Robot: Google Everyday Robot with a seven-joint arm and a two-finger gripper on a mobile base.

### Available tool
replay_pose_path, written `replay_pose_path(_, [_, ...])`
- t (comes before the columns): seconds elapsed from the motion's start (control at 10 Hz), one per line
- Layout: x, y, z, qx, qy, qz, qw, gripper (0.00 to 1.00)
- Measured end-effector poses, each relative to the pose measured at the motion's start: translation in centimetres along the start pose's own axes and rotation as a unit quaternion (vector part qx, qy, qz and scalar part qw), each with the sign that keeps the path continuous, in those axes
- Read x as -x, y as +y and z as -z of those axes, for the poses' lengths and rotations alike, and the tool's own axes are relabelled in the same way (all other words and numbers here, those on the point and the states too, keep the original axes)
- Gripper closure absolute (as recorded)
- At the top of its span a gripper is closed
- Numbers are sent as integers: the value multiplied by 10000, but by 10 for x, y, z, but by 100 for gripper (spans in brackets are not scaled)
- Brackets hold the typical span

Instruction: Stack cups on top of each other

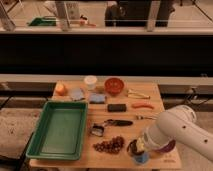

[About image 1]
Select blue cup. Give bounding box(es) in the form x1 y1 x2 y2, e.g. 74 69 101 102
134 152 149 164

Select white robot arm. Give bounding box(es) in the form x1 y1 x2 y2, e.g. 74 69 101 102
127 105 213 163

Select brown grape bunch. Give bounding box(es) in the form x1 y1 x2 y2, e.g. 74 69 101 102
93 136 125 154

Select metal fork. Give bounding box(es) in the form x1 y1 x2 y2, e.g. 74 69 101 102
136 115 156 120

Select wooden table board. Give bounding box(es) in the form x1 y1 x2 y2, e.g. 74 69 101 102
29 82 181 169

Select purple cup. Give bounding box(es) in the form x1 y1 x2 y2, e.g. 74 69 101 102
160 140 176 153

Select small black metal cup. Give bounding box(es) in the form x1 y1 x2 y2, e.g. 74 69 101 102
90 124 105 137

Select orange carrot toy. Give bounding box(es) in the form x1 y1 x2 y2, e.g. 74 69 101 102
131 103 154 109

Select black rectangular block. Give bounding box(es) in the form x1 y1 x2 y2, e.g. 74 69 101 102
107 104 127 112

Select yellow tongs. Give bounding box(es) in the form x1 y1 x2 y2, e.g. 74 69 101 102
127 89 150 99

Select blue sponge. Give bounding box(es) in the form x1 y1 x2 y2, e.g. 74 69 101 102
89 93 106 104

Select red bowl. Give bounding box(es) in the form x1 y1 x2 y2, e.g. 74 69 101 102
104 77 124 96

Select green plastic tray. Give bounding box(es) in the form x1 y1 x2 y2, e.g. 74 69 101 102
26 101 88 161

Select white plastic cup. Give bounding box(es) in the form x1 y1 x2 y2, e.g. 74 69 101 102
84 75 97 90

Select orange fruit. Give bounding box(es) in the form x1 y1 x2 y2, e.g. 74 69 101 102
55 83 67 96

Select distant green tray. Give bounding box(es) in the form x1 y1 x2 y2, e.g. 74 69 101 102
29 17 56 26

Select black handled knife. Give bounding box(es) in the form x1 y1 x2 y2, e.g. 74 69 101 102
104 119 133 127

